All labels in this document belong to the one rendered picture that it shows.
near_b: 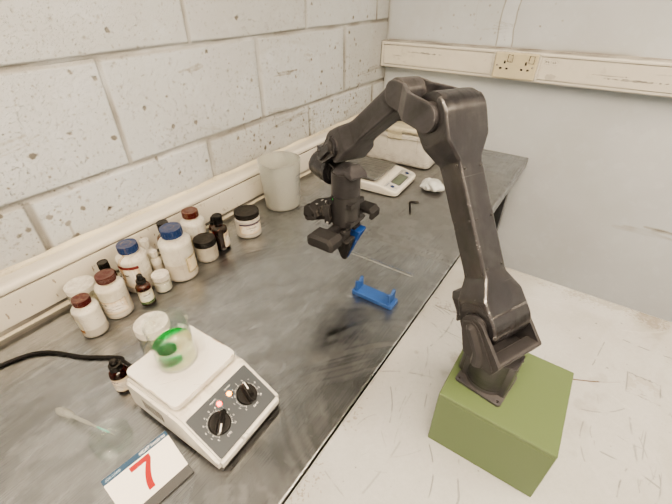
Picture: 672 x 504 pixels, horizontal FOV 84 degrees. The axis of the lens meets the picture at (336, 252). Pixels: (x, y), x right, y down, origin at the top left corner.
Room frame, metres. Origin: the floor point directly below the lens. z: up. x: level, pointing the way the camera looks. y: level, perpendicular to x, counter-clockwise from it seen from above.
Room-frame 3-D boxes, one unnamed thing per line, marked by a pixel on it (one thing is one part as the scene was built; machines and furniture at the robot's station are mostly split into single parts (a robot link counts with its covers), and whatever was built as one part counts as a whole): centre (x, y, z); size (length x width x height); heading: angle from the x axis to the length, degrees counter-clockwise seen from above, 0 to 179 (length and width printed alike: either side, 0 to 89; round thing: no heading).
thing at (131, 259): (0.67, 0.45, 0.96); 0.06 x 0.06 x 0.11
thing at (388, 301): (0.62, -0.09, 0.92); 0.10 x 0.03 x 0.04; 55
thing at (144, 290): (0.61, 0.41, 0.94); 0.03 x 0.03 x 0.08
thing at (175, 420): (0.37, 0.22, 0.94); 0.22 x 0.13 x 0.08; 58
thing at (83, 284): (0.59, 0.53, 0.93); 0.06 x 0.06 x 0.07
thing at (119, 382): (0.40, 0.36, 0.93); 0.03 x 0.03 x 0.07
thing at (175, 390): (0.38, 0.24, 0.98); 0.12 x 0.12 x 0.01; 58
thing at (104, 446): (0.30, 0.34, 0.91); 0.06 x 0.06 x 0.02
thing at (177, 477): (0.24, 0.25, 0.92); 0.09 x 0.06 x 0.04; 140
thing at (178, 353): (0.38, 0.25, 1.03); 0.07 x 0.06 x 0.08; 27
